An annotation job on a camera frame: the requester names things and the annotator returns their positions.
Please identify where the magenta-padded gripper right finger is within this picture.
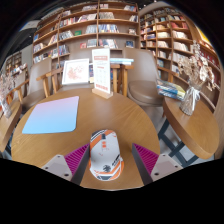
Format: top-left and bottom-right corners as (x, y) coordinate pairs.
(131, 143), (184, 186)

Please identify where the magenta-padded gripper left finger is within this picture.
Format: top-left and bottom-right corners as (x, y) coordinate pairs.
(41, 143), (92, 186)

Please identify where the white and orange computer mouse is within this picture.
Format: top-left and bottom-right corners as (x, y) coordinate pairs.
(88, 129), (125, 182)

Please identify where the pink and blue mouse pad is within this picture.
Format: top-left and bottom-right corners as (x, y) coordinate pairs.
(21, 95), (80, 135)

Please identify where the round wooden side table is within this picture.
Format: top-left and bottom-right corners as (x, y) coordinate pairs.
(156, 96), (221, 168)
(0, 99), (23, 158)

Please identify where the ribbed glass vase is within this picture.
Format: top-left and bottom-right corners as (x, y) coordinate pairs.
(179, 85), (203, 117)

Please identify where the small glass vase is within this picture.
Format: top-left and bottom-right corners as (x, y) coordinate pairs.
(0, 98), (13, 119)

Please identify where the dark cover book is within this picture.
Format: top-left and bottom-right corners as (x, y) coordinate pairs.
(88, 63), (95, 84)

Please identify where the white framed red print picture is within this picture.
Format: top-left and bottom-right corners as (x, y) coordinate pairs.
(61, 58), (90, 86)

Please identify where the white sign on wooden base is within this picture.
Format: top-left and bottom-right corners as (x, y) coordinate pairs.
(91, 47), (114, 100)

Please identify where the white and blue book stack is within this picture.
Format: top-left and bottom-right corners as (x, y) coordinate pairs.
(109, 57), (135, 66)

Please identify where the small distant wooden bookshelf unit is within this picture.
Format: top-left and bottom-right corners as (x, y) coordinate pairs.
(4, 50), (24, 76)

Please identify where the wide wooden bookshelf unit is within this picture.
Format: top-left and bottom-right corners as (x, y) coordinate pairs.
(31, 1), (140, 69)

